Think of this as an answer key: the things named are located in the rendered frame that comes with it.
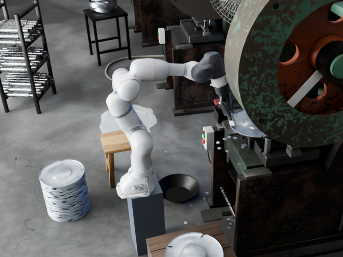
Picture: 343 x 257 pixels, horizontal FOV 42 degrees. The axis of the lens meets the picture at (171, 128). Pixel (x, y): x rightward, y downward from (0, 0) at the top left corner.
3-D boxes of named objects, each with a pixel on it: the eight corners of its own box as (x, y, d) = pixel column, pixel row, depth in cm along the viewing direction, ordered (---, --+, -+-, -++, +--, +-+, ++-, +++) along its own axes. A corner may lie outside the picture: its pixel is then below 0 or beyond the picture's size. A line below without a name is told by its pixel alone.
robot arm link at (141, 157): (138, 182, 235) (133, 143, 222) (129, 162, 250) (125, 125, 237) (157, 177, 238) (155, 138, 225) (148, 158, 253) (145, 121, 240)
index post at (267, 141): (265, 154, 233) (266, 138, 228) (263, 151, 235) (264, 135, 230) (270, 153, 233) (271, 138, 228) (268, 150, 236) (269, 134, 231)
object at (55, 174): (39, 191, 278) (39, 190, 278) (39, 164, 302) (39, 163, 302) (86, 183, 283) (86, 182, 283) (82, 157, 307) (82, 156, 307)
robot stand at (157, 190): (138, 256, 269) (131, 199, 245) (131, 235, 284) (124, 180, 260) (166, 249, 273) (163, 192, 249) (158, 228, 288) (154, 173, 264)
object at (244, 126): (289, 135, 233) (289, 134, 233) (235, 139, 232) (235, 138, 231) (274, 108, 258) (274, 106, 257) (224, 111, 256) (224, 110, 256)
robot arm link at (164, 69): (156, 59, 213) (215, 64, 224) (145, 55, 230) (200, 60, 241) (154, 82, 215) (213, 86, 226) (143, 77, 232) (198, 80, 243)
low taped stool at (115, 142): (109, 189, 324) (103, 151, 306) (104, 170, 343) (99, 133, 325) (155, 180, 330) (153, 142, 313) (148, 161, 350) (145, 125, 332)
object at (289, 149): (290, 157, 229) (292, 141, 224) (277, 140, 243) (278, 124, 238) (301, 156, 230) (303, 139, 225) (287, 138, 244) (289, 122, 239)
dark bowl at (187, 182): (161, 212, 301) (160, 204, 297) (153, 184, 326) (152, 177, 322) (204, 205, 305) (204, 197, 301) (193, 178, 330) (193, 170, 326)
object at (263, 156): (265, 167, 233) (266, 158, 230) (237, 123, 270) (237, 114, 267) (318, 159, 237) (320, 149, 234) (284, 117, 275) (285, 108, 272)
